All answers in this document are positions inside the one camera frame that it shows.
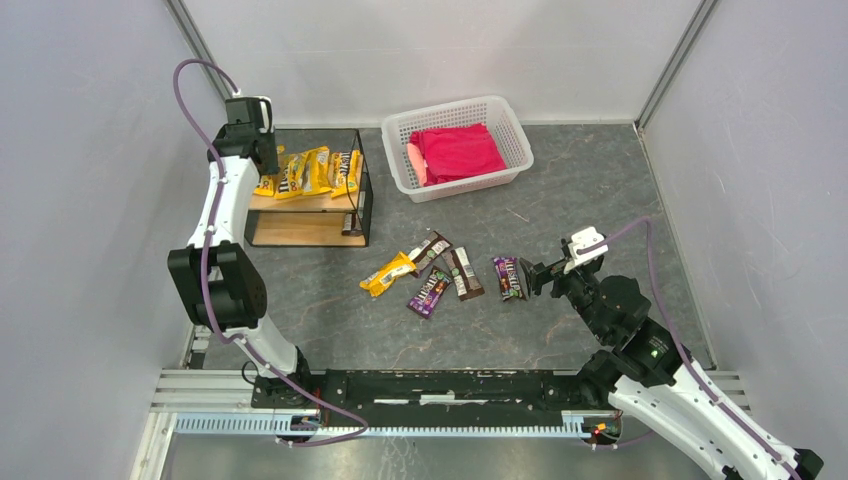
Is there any purple brown M&M bag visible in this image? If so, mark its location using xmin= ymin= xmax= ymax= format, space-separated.
xmin=492 ymin=256 xmax=527 ymax=302

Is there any yellow M&M bag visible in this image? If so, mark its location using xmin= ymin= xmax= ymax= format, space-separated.
xmin=274 ymin=153 xmax=307 ymax=200
xmin=253 ymin=145 xmax=285 ymax=197

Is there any yellow candy bag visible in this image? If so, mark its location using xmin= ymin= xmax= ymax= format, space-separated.
xmin=359 ymin=252 xmax=416 ymax=298
xmin=330 ymin=149 xmax=363 ymax=198
xmin=302 ymin=146 xmax=332 ymax=196

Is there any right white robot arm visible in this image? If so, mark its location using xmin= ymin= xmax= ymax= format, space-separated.
xmin=519 ymin=244 xmax=824 ymax=479

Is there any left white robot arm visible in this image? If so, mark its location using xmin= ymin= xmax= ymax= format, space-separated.
xmin=167 ymin=96 xmax=310 ymax=393

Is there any brown candy bag middle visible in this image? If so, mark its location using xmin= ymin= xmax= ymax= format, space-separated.
xmin=441 ymin=247 xmax=485 ymax=301

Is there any brown candy bag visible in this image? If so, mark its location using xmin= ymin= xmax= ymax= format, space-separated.
xmin=407 ymin=230 xmax=453 ymax=278
xmin=441 ymin=247 xmax=485 ymax=301

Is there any purple candy bag centre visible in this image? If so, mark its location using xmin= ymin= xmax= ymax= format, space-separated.
xmin=406 ymin=266 xmax=452 ymax=320

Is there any brown candy bag top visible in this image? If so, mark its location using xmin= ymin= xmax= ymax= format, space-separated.
xmin=407 ymin=230 xmax=453 ymax=278

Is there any brown candy bag lower shelf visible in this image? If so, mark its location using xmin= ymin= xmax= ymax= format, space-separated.
xmin=341 ymin=213 xmax=364 ymax=237

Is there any pink folded cloth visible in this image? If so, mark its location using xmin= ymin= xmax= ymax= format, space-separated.
xmin=406 ymin=123 xmax=507 ymax=187

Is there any white plastic basket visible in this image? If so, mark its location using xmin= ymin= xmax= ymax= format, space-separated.
xmin=381 ymin=95 xmax=534 ymax=203

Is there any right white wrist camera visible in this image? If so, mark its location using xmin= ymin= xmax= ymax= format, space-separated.
xmin=563 ymin=226 xmax=609 ymax=272

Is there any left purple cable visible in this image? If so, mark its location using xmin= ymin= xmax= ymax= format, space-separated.
xmin=172 ymin=58 xmax=370 ymax=449

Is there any purple cable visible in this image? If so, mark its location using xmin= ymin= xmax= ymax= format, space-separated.
xmin=172 ymin=58 xmax=370 ymax=449
xmin=586 ymin=216 xmax=804 ymax=480

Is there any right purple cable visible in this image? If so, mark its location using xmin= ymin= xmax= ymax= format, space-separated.
xmin=586 ymin=216 xmax=804 ymax=480

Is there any black wire wooden shelf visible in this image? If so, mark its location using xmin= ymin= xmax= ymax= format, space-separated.
xmin=244 ymin=128 xmax=373 ymax=248

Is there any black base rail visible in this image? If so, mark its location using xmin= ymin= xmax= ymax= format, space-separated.
xmin=251 ymin=370 xmax=610 ymax=430

